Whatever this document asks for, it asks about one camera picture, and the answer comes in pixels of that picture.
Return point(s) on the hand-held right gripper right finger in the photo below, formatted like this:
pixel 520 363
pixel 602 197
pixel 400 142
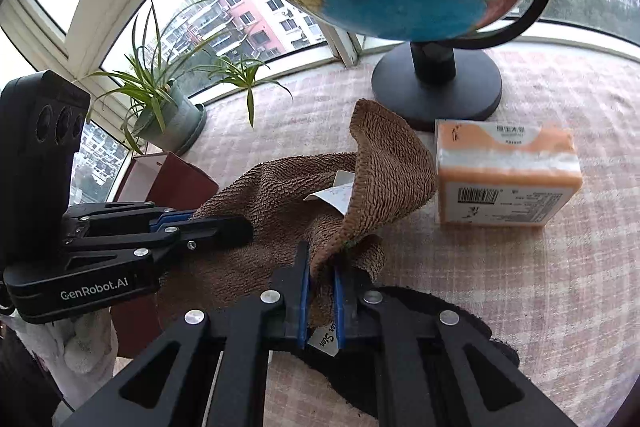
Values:
pixel 340 307

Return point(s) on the orange and white tissue pack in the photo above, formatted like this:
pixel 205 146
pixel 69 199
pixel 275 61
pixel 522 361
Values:
pixel 505 177

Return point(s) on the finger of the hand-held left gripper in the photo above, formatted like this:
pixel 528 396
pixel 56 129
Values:
pixel 172 218
pixel 210 231

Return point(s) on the potted spider plant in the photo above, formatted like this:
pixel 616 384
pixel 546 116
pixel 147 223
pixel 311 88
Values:
pixel 167 107

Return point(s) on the person's left hand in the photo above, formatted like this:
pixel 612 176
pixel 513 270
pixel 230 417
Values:
pixel 85 347

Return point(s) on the dark red box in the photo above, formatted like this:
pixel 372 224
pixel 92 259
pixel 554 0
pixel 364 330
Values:
pixel 175 182

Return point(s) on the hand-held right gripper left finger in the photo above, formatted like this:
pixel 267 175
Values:
pixel 303 302

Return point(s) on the pink plaid cloth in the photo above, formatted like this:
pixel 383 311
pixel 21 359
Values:
pixel 550 287

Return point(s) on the brown towel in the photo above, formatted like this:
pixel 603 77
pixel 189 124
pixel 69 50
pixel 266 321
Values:
pixel 380 177

